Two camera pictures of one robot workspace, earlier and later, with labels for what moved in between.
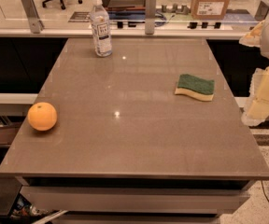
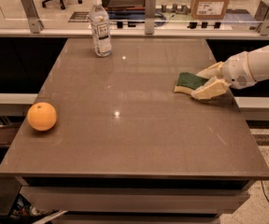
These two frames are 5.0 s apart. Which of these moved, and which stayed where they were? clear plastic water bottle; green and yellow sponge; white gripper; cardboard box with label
Moved: white gripper
Stayed: cardboard box with label; clear plastic water bottle; green and yellow sponge
